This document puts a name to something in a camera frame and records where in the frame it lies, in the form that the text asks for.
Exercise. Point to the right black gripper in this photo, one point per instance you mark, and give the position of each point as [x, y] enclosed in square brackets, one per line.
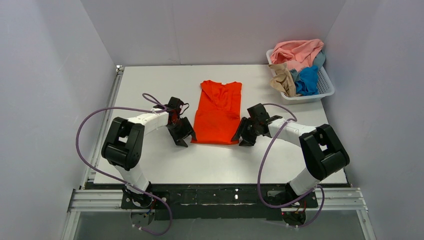
[250, 125]

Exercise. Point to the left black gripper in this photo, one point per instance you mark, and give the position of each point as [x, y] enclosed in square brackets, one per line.
[180, 127]

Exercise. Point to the orange t shirt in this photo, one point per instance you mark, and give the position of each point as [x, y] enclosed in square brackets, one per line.
[218, 114]

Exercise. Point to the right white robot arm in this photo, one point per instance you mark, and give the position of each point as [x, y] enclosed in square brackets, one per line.
[321, 148]

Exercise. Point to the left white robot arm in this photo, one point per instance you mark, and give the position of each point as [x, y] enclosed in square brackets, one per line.
[123, 145]

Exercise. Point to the beige t shirt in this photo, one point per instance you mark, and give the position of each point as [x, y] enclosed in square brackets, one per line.
[283, 80]

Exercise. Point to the blue t shirt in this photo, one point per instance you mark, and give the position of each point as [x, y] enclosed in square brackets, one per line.
[306, 82]

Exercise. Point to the white plastic laundry basket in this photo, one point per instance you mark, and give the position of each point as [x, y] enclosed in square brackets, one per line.
[324, 88]

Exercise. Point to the pink t shirt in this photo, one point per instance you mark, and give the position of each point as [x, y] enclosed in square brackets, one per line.
[298, 54]

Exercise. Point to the grey teal t shirt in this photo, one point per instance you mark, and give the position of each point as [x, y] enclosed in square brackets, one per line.
[318, 61]

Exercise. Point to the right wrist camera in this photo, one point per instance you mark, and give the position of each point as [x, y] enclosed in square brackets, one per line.
[259, 115]

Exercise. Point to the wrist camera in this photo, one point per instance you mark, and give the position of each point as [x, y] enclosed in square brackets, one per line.
[259, 115]
[174, 106]

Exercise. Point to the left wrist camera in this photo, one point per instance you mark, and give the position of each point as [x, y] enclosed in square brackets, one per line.
[174, 106]

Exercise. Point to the aluminium frame rail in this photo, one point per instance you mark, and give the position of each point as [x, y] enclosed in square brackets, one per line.
[337, 197]

